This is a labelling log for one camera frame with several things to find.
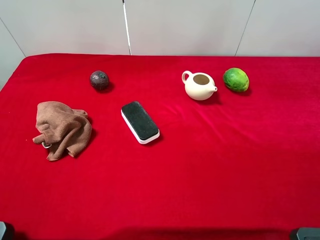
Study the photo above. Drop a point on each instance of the crumpled brown cloth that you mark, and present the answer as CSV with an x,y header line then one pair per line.
x,y
62,129

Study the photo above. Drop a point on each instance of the black and white eraser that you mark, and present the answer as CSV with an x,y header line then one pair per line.
x,y
139,122

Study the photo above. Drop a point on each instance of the green mango fruit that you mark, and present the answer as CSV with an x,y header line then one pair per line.
x,y
236,79

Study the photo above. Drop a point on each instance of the cream ceramic teapot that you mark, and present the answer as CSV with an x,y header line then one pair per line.
x,y
199,86

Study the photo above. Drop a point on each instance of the dark purple round fruit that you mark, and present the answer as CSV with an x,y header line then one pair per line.
x,y
99,80

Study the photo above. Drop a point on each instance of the red tablecloth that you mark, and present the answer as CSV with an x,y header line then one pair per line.
x,y
238,165

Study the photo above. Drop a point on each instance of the white vertical pole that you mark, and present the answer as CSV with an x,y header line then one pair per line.
x,y
126,27

